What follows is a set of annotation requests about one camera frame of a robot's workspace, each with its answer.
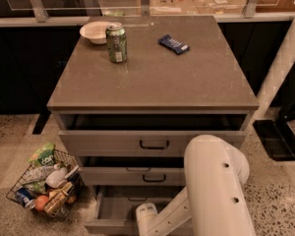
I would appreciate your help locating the grey bottom drawer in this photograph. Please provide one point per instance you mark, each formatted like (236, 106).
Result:
(115, 211)

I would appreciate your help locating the grey drawer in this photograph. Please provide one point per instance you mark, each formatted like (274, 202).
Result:
(145, 135)
(115, 211)
(133, 171)

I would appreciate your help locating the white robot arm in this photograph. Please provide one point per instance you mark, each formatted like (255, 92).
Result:
(212, 199)

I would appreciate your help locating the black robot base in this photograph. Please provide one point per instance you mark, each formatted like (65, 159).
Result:
(277, 136)

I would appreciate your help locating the grey middle drawer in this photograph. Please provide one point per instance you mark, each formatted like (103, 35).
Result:
(133, 171)

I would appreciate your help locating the grey top drawer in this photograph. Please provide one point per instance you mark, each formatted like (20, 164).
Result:
(145, 135)

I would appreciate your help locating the grey drawer cabinet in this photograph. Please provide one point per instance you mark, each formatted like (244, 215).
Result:
(154, 80)

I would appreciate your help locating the brown snack box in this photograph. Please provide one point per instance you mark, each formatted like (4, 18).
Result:
(58, 199)

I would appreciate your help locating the white plastic bottle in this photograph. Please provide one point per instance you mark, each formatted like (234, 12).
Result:
(56, 176)

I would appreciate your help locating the orange fruit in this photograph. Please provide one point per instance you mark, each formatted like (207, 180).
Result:
(40, 202)

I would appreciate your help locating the green chip bag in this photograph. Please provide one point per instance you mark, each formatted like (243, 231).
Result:
(43, 156)

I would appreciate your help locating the clear water bottle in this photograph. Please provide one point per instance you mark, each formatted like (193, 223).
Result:
(40, 173)

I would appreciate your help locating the blue soda can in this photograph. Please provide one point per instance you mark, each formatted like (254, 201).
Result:
(25, 199)

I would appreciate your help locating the dark blue snack packet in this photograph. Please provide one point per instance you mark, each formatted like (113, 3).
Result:
(173, 44)

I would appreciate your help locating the green soda can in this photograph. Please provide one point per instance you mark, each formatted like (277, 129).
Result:
(116, 40)

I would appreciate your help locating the white bowl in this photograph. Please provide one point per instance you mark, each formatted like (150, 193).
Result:
(95, 32)

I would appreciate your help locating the left cardboard box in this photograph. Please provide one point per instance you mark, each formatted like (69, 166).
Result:
(172, 7)

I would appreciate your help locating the black wire basket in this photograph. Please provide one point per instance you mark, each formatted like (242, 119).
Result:
(39, 188)

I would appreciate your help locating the metal railing frame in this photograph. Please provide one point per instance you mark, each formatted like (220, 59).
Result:
(78, 12)

